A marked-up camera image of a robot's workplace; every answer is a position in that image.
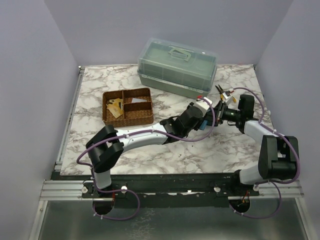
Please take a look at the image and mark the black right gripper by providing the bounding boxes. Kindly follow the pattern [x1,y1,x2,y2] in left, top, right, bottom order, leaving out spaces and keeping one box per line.
[204,101,242,125]

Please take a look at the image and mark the blue leather card holder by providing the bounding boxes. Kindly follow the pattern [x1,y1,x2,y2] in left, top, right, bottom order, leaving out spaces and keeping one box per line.
[199,120,208,131]

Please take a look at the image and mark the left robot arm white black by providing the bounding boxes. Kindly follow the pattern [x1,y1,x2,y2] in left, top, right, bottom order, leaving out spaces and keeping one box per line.
[85,97,213,198]

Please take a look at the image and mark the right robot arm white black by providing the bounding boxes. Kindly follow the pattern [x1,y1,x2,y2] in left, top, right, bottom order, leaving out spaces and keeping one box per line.
[214,94,299,196]

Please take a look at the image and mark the white card in basket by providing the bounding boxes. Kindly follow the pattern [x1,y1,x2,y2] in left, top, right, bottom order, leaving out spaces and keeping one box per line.
[131,98,148,103]

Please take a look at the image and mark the tan card in basket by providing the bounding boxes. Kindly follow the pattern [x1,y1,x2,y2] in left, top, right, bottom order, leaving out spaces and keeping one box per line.
[106,98,124,119]

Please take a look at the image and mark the green plastic storage box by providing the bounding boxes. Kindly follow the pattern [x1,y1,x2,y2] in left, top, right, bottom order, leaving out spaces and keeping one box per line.
[137,38,218,99]

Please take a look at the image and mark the brown wicker divided basket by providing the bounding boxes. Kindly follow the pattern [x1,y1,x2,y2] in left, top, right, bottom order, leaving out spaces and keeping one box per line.
[102,87,154,127]

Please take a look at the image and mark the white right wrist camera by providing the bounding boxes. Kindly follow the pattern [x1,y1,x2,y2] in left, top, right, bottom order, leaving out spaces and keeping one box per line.
[220,88,237,105]

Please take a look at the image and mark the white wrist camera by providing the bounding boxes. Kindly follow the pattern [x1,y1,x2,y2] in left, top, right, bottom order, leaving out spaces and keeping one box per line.
[194,96,213,117]
[220,88,237,105]

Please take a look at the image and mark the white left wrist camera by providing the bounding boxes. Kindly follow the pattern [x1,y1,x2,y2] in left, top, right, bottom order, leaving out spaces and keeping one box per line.
[194,96,213,117]

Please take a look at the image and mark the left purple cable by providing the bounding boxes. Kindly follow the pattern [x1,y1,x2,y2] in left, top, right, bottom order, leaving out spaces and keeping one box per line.
[76,96,216,221]

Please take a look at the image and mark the purple cable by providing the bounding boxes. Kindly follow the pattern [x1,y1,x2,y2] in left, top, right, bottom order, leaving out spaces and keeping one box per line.
[227,86,301,220]
[76,96,216,221]

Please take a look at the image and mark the yellow handled pliers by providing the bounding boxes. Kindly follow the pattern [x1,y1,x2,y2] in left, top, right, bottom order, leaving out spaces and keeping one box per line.
[215,84,225,103]

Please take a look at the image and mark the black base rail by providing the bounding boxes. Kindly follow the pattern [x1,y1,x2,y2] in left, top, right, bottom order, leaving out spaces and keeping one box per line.
[82,173,259,209]

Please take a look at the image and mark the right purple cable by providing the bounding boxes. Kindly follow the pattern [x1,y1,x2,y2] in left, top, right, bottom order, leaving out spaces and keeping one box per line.
[227,86,301,220]

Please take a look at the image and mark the left aluminium side rail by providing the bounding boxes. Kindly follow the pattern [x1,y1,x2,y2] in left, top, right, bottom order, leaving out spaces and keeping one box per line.
[55,66,86,165]

